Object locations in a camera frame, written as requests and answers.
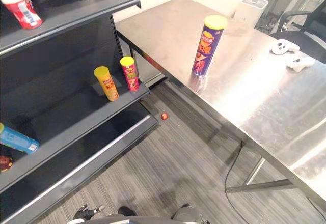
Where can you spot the white game controller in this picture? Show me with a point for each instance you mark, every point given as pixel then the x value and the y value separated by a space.
pixel 284 47
pixel 301 63

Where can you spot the steel table leg frame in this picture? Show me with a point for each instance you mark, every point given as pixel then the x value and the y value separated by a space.
pixel 257 184

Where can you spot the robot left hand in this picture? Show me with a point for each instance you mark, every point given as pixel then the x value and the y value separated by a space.
pixel 85 212

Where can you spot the black office chair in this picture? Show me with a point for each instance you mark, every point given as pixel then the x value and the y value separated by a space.
pixel 303 34

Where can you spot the dark grey metal shelf unit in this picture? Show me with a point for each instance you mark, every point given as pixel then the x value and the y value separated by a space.
pixel 63 112

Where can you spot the red white snack can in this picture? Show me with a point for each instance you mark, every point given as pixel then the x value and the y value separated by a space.
pixel 23 11

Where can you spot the white air purifier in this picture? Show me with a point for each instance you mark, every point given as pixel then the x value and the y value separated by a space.
pixel 250 10

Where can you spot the small red ball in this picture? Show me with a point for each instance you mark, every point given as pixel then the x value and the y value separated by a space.
pixel 164 116

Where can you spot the robot silver leg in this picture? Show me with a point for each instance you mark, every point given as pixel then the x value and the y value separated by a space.
pixel 187 215

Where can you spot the dark red round tin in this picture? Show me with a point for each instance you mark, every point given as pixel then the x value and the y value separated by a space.
pixel 5 163

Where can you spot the blue snack can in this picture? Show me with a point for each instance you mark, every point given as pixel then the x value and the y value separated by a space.
pixel 17 141

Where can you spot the purple chips can yellow lid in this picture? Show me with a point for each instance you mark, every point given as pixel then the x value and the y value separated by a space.
pixel 206 47

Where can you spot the robot dark foot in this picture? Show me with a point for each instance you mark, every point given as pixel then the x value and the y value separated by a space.
pixel 126 211

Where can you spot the pink chips can yellow lid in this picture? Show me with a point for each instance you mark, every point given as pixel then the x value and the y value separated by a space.
pixel 130 75

